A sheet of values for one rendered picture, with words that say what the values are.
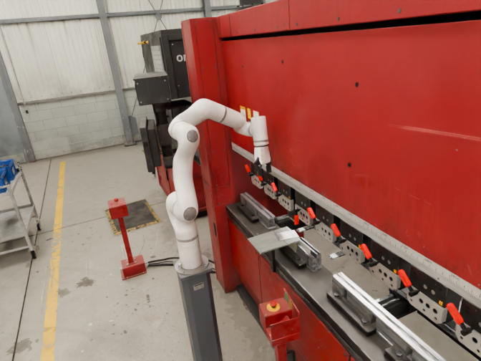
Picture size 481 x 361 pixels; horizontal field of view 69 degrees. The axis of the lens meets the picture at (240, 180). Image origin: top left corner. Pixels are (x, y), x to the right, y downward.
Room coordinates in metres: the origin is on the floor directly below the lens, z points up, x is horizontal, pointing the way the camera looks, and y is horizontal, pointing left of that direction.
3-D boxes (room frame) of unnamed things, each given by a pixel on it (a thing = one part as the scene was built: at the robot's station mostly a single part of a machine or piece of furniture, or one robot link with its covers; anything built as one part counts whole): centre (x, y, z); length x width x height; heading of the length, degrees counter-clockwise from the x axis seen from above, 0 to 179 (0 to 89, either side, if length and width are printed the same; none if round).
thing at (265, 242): (1.85, -0.16, 1.00); 0.26 x 0.18 x 0.01; 111
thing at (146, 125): (2.83, 0.70, 1.42); 0.45 x 0.12 x 0.36; 11
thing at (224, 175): (2.88, -0.11, 1.15); 0.85 x 0.25 x 2.30; 111
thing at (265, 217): (2.42, -0.10, 0.92); 0.50 x 0.06 x 0.10; 21
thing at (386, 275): (1.18, -0.58, 1.26); 0.15 x 0.09 x 0.17; 21
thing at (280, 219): (2.46, -0.49, 0.81); 0.64 x 0.08 x 0.14; 111
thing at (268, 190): (2.11, -0.22, 1.26); 0.15 x 0.09 x 0.17; 21
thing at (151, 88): (2.90, 0.62, 1.53); 0.51 x 0.25 x 0.85; 11
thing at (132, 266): (3.10, 1.20, 0.41); 0.25 x 0.20 x 0.83; 111
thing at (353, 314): (1.32, -0.46, 0.89); 0.30 x 0.05 x 0.03; 21
